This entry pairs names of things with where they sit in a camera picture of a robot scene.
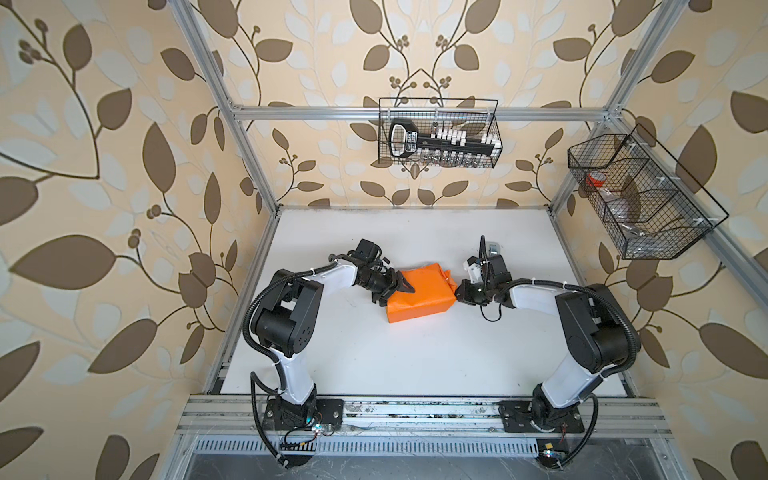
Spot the black wire basket back wall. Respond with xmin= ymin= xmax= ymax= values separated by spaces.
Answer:
xmin=377 ymin=96 xmax=503 ymax=169

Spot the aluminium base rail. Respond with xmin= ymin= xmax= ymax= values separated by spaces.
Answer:
xmin=176 ymin=395 xmax=673 ymax=439

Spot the grey tape dispenser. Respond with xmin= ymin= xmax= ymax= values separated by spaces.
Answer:
xmin=485 ymin=242 xmax=501 ymax=256

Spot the black wire basket right wall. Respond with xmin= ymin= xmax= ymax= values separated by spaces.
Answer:
xmin=567 ymin=124 xmax=729 ymax=260

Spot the black wire basket wall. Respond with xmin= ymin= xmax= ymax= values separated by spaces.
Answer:
xmin=377 ymin=96 xmax=503 ymax=169
xmin=567 ymin=124 xmax=729 ymax=260

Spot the aluminium frame post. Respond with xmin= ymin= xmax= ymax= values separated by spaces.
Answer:
xmin=169 ymin=0 xmax=279 ymax=217

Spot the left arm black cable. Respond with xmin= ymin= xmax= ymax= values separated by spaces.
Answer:
xmin=241 ymin=260 xmax=340 ymax=469

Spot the orange wrapping paper sheet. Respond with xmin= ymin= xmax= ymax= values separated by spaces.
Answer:
xmin=386 ymin=263 xmax=457 ymax=324

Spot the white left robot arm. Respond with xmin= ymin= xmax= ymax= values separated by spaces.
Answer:
xmin=241 ymin=239 xmax=415 ymax=408

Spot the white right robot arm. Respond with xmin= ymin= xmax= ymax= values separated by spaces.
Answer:
xmin=455 ymin=253 xmax=641 ymax=433

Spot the black white tool in basket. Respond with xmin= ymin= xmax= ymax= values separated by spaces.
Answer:
xmin=384 ymin=119 xmax=503 ymax=162

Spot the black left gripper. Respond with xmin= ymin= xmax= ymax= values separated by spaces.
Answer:
xmin=360 ymin=266 xmax=416 ymax=304

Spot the red capped clear bottle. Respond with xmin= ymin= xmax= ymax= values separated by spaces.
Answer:
xmin=586 ymin=171 xmax=637 ymax=236

